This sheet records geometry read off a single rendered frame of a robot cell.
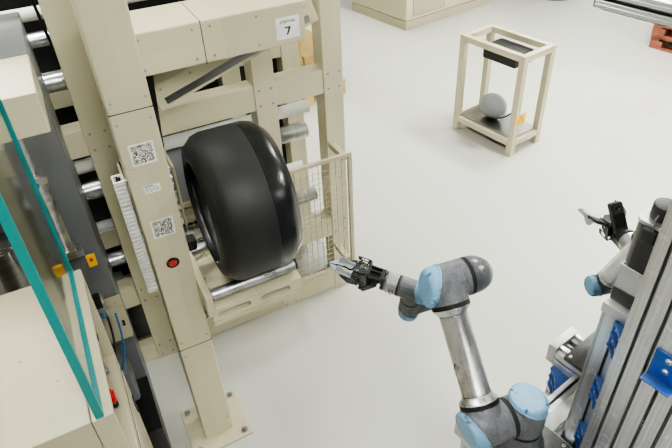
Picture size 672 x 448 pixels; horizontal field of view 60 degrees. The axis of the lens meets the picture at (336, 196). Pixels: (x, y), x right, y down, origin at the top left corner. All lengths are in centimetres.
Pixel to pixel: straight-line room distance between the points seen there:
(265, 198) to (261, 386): 135
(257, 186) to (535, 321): 195
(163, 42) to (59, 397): 111
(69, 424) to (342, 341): 189
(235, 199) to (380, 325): 157
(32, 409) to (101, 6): 100
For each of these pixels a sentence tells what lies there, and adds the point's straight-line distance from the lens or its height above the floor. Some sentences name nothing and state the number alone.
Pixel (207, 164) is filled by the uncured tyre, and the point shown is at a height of 142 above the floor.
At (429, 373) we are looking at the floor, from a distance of 305.
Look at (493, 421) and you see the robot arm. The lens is 181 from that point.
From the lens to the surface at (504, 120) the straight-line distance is 486.
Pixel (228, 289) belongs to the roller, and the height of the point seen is 91.
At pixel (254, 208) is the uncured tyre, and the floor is 130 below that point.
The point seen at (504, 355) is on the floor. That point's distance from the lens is 318.
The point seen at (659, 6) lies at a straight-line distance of 140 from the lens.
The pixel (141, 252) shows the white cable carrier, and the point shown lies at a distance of 209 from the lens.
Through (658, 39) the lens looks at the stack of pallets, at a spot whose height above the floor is 10.
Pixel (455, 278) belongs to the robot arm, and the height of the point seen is 124.
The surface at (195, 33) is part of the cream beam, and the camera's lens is 206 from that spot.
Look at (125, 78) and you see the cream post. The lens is 177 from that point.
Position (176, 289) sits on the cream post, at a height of 94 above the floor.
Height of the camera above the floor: 243
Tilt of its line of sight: 36 degrees down
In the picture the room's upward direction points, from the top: 3 degrees counter-clockwise
